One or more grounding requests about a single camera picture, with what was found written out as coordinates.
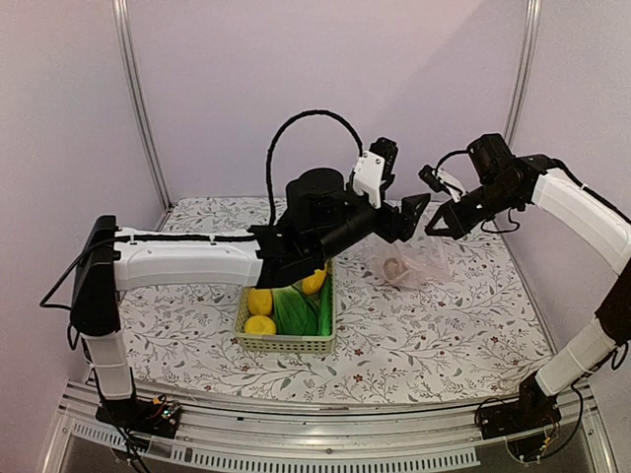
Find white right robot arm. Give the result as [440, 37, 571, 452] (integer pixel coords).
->
[419, 155, 630, 430]

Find left aluminium corner post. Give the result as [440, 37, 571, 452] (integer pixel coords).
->
[111, 0, 173, 212]

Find left black looped cable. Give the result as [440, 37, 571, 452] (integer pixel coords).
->
[264, 108, 369, 228]

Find floral tablecloth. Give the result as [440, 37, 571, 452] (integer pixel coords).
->
[96, 196, 553, 406]

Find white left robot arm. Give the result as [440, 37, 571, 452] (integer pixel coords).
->
[71, 168, 430, 428]

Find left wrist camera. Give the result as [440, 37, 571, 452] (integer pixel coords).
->
[350, 137, 398, 209]

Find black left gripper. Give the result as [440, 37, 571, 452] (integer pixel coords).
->
[314, 182, 433, 265]

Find yellow lemon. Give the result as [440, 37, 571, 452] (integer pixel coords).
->
[246, 289, 273, 316]
[244, 315, 277, 336]

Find aluminium front rail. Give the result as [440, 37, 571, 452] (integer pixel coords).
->
[40, 381, 621, 472]

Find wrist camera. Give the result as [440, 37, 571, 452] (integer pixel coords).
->
[418, 165, 466, 202]
[350, 137, 398, 209]

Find brown potato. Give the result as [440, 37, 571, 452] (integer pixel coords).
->
[382, 257, 409, 284]

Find right aluminium corner post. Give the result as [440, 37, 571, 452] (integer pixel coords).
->
[502, 0, 542, 144]

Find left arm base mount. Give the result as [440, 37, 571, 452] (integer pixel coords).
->
[96, 394, 181, 439]

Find right black camera cable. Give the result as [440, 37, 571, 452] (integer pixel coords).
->
[433, 150, 472, 171]

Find clear zip top bag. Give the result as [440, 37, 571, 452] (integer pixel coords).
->
[369, 236, 452, 290]

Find aluminium corner post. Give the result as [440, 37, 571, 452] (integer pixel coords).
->
[502, 0, 542, 144]
[111, 0, 173, 212]

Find yellow orange mango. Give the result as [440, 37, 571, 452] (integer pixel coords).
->
[301, 269, 327, 296]

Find pale green perforated basket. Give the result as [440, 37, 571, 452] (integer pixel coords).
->
[234, 261, 336, 354]

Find dark green cucumber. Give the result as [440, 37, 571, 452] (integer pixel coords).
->
[318, 278, 332, 337]

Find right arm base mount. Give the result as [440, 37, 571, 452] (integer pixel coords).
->
[474, 374, 561, 463]

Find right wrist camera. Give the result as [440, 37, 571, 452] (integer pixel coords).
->
[418, 165, 466, 202]

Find green white bok choy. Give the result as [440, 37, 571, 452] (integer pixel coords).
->
[272, 286, 318, 336]

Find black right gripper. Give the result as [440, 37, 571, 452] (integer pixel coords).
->
[426, 178, 522, 239]

